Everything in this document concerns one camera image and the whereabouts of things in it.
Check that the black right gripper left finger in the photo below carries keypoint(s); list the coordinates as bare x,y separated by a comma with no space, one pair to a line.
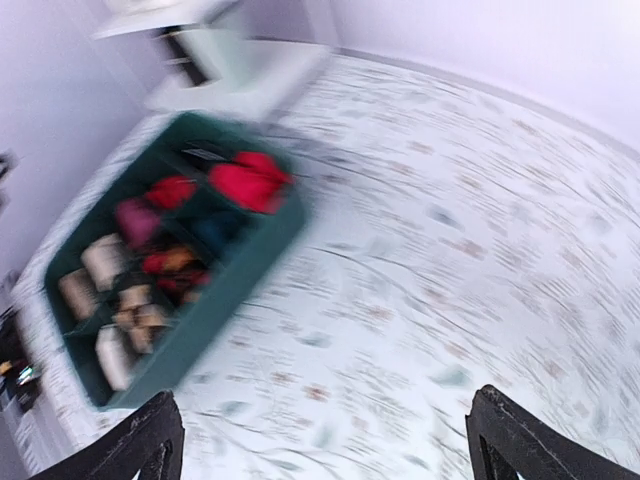
148,444

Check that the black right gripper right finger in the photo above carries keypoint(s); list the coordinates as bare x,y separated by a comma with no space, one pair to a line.
508,442

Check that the cream and brown sock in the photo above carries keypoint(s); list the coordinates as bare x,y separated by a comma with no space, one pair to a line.
115,357

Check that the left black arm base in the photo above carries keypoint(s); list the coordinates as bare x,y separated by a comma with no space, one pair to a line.
19,376

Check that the argyle rolled sock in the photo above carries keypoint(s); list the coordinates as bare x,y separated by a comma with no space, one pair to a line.
177,270
143,320

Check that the green divided organizer tray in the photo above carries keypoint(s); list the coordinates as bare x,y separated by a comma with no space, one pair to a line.
238,247

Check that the tan rolled sock front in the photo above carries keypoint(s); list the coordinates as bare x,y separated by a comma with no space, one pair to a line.
79,292

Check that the beige rolled sock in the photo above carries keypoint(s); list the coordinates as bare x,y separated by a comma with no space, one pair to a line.
105,260

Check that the floral table mat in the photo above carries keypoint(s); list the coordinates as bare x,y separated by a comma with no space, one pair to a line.
454,240

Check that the dark red rolled sock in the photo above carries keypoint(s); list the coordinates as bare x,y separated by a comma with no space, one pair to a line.
137,220

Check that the red rolled sock middle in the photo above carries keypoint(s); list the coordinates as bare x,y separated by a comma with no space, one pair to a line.
171,192

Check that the red rolled sock back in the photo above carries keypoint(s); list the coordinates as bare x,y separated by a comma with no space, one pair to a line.
252,180

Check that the white shelf with black top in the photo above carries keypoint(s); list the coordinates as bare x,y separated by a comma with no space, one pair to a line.
216,67

